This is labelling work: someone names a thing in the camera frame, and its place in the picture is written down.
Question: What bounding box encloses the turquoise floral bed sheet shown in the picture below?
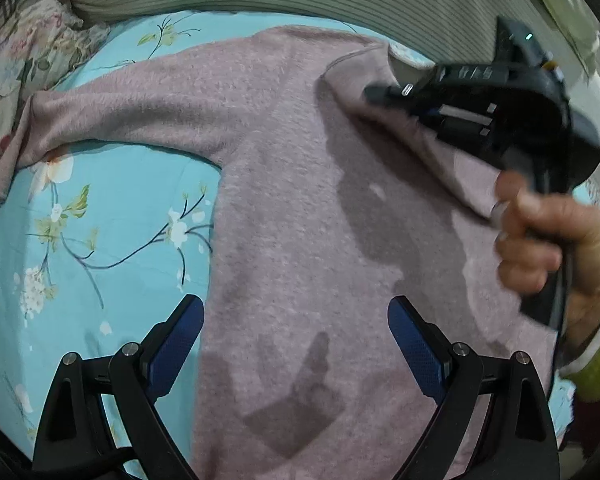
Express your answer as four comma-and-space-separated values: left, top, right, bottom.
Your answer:
0, 8, 600, 480

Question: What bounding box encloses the light green pillow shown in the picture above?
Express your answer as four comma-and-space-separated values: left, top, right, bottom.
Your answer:
542, 0, 600, 77

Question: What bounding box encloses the floral quilted blanket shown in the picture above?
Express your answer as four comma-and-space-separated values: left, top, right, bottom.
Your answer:
0, 0, 109, 160

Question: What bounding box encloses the pink fuzzy sweater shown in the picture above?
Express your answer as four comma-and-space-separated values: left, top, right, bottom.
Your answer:
0, 27, 556, 479

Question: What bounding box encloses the person's right hand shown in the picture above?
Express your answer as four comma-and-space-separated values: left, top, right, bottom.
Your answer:
495, 171, 600, 356

